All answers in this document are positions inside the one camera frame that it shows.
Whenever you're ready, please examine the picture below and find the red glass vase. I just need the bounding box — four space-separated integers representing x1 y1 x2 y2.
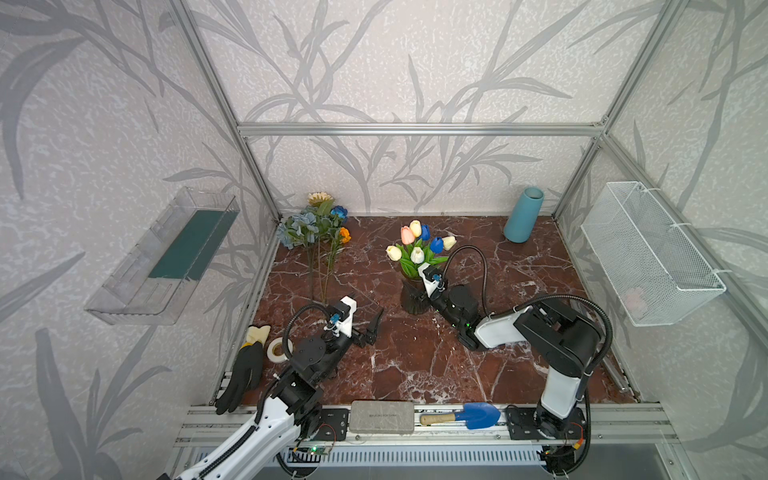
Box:
400 278 431 315

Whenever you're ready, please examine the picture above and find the dark blue tulip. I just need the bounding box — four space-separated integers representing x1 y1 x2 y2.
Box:
429 237 444 255

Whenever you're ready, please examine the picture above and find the orange daisy stem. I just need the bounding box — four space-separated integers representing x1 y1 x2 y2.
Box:
321 226 351 302

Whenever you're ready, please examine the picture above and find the pink tulip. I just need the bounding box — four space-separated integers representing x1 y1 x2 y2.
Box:
400 226 416 246

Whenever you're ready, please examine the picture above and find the yellow cream tulip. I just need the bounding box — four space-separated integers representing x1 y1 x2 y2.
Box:
409 220 422 239

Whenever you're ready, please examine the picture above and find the teal ceramic vase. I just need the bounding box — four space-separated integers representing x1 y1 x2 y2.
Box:
504 187 544 243

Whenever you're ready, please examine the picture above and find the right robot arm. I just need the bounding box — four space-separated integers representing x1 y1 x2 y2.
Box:
425 282 613 438

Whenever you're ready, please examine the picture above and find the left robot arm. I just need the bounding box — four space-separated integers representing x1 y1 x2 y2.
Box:
177 296 385 479

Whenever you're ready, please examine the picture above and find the white tape roll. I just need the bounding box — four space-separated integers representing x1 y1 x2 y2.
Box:
266 338 288 364

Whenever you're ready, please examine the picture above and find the black work glove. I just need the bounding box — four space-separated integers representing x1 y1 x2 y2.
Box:
215 326 271 415

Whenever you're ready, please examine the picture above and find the teal hydrangea bouquet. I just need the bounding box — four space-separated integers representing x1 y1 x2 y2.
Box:
277 192 351 302

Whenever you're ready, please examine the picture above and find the small circuit board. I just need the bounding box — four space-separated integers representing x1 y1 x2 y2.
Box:
292 445 333 461

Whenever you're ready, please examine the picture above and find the blue garden trowel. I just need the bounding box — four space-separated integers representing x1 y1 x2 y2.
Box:
420 402 501 430

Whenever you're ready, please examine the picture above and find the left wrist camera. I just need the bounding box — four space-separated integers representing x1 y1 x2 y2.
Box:
326 296 357 338

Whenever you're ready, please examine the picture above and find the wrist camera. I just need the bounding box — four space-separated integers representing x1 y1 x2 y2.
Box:
418 262 447 299
326 296 357 338

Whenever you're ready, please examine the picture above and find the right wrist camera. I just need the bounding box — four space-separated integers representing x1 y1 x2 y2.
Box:
418 262 447 299

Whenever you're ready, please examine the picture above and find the clear plastic wall shelf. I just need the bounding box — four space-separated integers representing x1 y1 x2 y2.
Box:
85 187 240 326

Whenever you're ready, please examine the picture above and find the white wire basket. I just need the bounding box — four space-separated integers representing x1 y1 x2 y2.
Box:
581 181 727 327

